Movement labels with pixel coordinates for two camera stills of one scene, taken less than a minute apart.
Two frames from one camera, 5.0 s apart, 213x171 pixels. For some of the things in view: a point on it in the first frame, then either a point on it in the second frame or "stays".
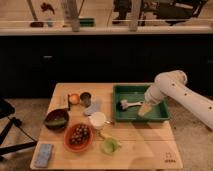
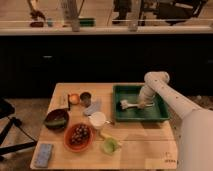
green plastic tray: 136,93 stays
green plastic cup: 110,145 stays
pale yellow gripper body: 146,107 → 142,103
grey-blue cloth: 93,108 stays
